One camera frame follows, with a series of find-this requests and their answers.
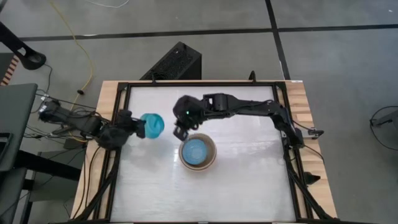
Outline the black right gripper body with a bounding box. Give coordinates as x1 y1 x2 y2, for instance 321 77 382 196
172 95 206 132

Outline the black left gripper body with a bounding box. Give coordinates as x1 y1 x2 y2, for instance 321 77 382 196
115 109 141 139

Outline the small teal bowl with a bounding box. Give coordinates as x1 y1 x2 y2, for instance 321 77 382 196
139 113 165 139

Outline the small light blue bowl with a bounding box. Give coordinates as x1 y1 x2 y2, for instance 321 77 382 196
182 138 208 166

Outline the black perforated computer tower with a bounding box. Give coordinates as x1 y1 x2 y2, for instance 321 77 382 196
139 41 203 81

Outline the white table mat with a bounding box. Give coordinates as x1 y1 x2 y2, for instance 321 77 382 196
110 85 297 223

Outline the black side desk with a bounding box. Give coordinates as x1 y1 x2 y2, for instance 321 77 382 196
0 83 39 224

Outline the black stand leg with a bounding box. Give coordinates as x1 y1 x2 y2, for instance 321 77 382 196
0 21 47 71

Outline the orange black striped object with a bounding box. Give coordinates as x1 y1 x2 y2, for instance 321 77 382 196
0 54 21 86

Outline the grey floor stand foot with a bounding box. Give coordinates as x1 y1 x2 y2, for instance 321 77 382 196
370 110 398 128

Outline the black metal table frame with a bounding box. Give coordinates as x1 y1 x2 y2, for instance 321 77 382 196
73 70 337 224

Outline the yellow cable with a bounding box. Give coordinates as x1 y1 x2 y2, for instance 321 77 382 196
49 0 95 113

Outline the white cable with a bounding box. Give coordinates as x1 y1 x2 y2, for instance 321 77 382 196
84 0 131 9

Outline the black looped floor cable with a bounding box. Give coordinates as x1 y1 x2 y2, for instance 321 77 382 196
369 105 398 152

